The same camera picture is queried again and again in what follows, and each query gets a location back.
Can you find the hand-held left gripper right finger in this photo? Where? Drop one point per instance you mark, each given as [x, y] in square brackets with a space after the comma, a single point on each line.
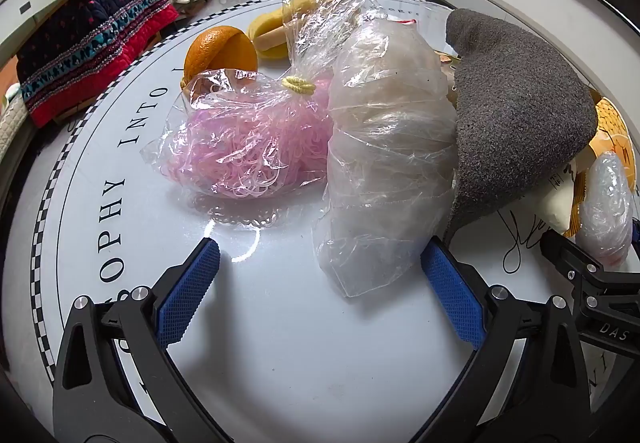
[452, 293]

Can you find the orange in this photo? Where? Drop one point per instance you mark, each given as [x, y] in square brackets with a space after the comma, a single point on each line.
[220, 53]

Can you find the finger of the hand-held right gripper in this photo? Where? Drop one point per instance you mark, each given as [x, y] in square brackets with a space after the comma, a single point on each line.
[565, 250]

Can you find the dark red patterned quilt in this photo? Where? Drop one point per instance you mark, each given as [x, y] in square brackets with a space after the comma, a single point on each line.
[90, 38]

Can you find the large crumpled clear plastic bag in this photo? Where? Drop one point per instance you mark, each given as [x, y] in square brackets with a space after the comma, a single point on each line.
[390, 148]

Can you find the yellow printed wrapper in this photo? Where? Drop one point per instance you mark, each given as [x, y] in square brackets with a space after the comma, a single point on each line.
[612, 123]

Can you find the yellow sponge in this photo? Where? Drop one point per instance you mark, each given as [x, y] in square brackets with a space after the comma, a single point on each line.
[265, 20]

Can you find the beige quilted cushion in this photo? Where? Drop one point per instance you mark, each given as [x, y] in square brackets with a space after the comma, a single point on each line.
[11, 128]

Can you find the grey felt piece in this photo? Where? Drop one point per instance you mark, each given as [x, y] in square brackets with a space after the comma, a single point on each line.
[520, 108]

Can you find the bag of pink plastic shreds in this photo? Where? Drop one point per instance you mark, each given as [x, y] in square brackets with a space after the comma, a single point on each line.
[240, 148]

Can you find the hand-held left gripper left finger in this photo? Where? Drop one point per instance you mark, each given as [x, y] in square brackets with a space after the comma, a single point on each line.
[187, 293]

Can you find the dark wall switch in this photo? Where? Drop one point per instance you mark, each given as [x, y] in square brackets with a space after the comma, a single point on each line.
[25, 7]

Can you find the small crumpled clear plastic bag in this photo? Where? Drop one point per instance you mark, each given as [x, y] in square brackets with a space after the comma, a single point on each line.
[605, 208]

